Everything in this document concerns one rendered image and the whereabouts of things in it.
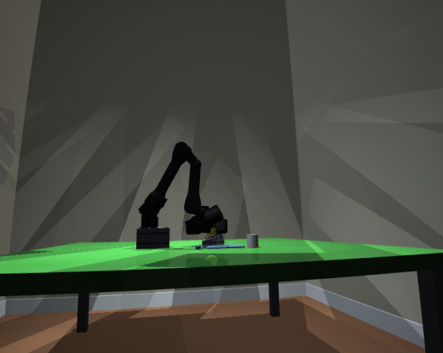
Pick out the grey cylinder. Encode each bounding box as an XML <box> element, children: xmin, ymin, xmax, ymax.
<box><xmin>247</xmin><ymin>234</ymin><xmax>259</xmax><ymax>248</ymax></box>

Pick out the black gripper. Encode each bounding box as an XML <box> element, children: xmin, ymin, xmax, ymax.
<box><xmin>186</xmin><ymin>219</ymin><xmax>227</xmax><ymax>235</ymax></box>

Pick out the yellow round plate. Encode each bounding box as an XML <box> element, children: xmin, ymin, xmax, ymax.
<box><xmin>205</xmin><ymin>228</ymin><xmax>217</xmax><ymax>237</ymax></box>

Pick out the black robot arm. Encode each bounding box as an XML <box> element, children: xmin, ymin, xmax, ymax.
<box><xmin>139</xmin><ymin>142</ymin><xmax>224</xmax><ymax>231</ymax></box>

